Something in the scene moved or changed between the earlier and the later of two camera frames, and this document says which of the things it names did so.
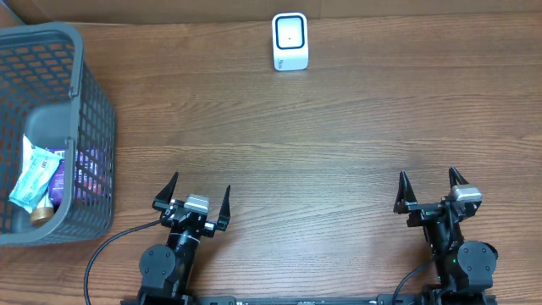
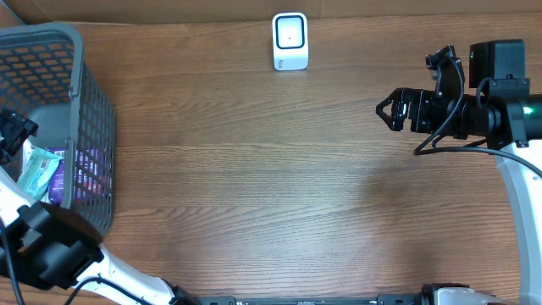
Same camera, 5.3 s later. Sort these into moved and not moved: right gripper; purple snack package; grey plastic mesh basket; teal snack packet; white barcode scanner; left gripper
Moved: left gripper; right gripper
Not moved: white barcode scanner; purple snack package; grey plastic mesh basket; teal snack packet
